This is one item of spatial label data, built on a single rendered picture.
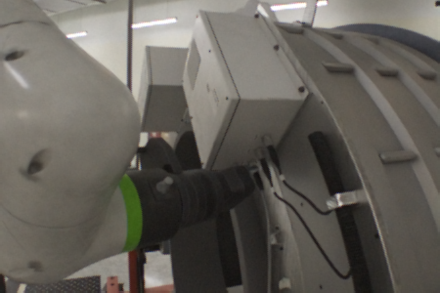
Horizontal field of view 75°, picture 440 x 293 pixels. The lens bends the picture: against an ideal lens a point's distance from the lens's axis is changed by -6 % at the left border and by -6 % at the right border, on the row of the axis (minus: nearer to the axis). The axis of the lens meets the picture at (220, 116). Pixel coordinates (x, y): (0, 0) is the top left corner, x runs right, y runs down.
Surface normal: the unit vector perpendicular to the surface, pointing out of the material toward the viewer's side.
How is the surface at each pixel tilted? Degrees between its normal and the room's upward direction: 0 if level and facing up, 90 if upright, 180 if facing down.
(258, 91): 42
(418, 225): 61
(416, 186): 56
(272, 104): 132
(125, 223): 86
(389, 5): 90
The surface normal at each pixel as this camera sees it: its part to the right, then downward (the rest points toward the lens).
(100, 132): 0.70, 0.00
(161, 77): 0.30, -0.50
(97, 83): 0.59, -0.59
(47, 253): 0.34, 0.55
